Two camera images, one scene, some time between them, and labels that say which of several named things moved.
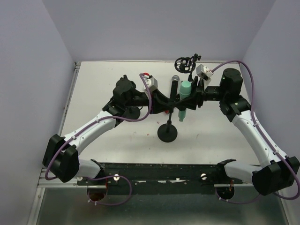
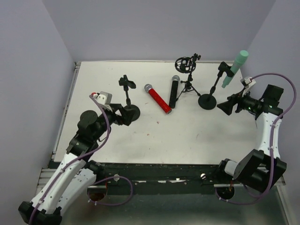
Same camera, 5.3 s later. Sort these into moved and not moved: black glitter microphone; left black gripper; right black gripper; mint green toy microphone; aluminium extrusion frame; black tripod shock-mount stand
Moved: right black gripper; left black gripper; mint green toy microphone
Not moved: black glitter microphone; aluminium extrusion frame; black tripod shock-mount stand
